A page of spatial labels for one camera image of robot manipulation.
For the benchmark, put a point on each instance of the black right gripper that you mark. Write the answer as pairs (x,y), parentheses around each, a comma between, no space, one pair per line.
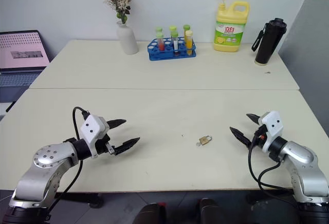
(260,138)

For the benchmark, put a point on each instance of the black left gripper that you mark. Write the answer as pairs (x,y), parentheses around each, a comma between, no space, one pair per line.
(102,144)

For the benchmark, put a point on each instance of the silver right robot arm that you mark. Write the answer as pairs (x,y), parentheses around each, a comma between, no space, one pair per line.
(303,158)

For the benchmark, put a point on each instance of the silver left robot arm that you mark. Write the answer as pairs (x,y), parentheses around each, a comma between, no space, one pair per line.
(46,158)

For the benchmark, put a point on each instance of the small brass padlock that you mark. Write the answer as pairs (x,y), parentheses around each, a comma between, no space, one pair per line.
(204,140)

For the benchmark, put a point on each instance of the dark rounded shape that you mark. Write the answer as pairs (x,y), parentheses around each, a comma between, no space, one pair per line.
(149,215)
(210,212)

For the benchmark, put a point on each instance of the blue test tube rack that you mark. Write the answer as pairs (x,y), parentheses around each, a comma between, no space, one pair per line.
(167,53)

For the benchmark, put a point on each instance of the white ceramic vase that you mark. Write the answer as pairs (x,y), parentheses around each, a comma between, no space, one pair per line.
(127,40)

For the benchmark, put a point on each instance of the green-capped tube, red liquid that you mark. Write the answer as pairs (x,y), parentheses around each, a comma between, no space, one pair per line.
(161,43)

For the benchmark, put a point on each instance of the yellow detergent pump bottle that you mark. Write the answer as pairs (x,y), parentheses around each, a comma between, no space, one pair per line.
(230,28)

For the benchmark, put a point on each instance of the yellow-capped tube, orange liquid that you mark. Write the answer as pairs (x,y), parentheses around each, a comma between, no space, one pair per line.
(189,41)

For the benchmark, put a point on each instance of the green-capped tube, white label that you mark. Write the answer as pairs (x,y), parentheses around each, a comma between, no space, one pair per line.
(175,41)

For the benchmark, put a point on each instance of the green-capped test tube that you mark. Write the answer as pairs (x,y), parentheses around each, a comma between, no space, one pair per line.
(158,29)
(186,27)
(172,28)

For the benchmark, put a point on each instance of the thin black rod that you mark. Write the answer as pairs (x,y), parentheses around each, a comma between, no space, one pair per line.
(10,106)

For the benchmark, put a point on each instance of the grey laptop with pink screen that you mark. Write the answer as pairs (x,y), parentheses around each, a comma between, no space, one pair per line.
(20,52)

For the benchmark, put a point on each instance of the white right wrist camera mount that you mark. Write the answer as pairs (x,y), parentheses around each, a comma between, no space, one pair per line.
(273,126)

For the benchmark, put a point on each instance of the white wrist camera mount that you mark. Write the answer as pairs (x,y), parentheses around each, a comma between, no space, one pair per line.
(273,126)
(92,127)

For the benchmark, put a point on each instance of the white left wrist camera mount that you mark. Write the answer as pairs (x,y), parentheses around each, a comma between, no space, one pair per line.
(92,127)

